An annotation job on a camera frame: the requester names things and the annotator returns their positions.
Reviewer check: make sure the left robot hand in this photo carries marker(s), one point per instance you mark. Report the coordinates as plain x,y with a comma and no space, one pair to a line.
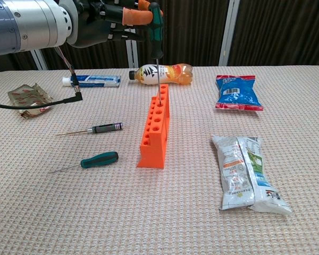
95,24

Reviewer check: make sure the slim green black screwdriver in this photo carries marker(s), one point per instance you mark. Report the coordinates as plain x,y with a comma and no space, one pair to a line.
155,34

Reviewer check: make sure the black precision screwdriver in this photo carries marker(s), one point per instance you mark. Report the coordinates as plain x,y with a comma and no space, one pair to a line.
106,128

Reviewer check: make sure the orange tool holder rack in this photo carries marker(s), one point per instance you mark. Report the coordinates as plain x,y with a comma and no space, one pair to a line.
155,138

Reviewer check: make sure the stubby green screwdriver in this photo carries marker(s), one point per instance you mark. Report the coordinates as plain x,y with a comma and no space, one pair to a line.
101,159

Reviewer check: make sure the white blue toothpaste tube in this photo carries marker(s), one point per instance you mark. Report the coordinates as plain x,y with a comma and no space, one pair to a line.
95,80

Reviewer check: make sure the orange drink bottle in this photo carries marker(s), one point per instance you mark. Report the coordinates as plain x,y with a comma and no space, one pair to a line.
170,74

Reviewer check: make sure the dark pleated curtain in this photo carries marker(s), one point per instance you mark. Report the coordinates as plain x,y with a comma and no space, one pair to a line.
196,32

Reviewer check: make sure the gold foil packet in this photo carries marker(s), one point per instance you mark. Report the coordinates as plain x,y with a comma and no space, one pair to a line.
26,98

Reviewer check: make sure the blue snack bag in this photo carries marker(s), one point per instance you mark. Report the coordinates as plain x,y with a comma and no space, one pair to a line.
238,93

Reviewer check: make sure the beige woven tablecloth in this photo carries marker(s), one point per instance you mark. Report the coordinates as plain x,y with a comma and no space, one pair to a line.
175,212

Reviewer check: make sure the white snack bag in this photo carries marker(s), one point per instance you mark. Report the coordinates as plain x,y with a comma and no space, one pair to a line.
244,172

